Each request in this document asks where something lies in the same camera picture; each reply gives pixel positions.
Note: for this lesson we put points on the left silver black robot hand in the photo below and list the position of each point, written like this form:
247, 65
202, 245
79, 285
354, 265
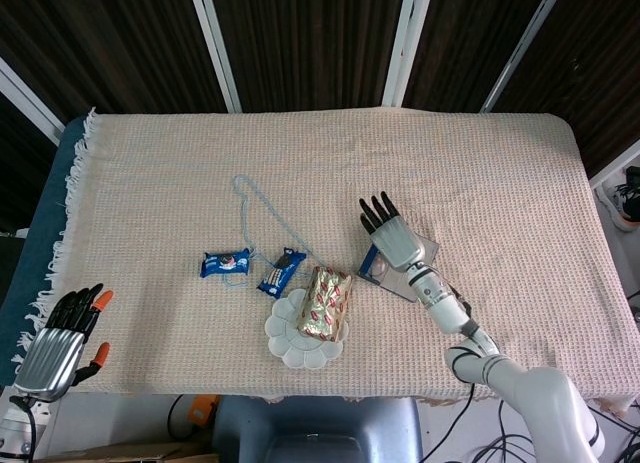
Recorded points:
50, 358

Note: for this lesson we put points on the gold foil snack package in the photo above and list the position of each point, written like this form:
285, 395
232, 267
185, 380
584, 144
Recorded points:
325, 303

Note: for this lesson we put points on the white frame post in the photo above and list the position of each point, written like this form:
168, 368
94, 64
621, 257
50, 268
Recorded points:
520, 48
402, 48
25, 95
215, 48

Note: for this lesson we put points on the blue cookie packet with biscuit row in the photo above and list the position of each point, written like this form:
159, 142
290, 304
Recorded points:
280, 274

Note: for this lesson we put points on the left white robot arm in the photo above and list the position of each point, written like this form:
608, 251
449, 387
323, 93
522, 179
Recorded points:
15, 433

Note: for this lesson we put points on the beige waffle-weave fringed blanket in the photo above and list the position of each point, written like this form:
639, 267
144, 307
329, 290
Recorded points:
500, 143

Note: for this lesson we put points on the white black orange sneaker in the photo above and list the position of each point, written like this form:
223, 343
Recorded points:
622, 203

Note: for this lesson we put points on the blue glasses case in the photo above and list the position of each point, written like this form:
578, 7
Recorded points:
396, 286

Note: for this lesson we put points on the orange device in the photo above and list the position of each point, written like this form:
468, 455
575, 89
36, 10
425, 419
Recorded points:
204, 412

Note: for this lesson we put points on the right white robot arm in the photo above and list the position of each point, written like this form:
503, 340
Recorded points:
540, 388

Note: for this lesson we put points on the blue-grey robot torso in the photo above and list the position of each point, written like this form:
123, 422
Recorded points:
315, 428

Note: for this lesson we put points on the blue Oreo cookie packet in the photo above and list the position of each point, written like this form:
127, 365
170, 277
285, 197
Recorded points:
225, 264

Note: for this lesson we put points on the teal padded table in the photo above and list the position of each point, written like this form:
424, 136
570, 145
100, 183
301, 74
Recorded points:
40, 208

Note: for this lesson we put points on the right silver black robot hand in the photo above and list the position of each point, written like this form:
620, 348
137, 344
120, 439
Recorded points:
397, 240

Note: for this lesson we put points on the white flower-shaped palette tray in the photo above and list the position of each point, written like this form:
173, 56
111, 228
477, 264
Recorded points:
300, 354

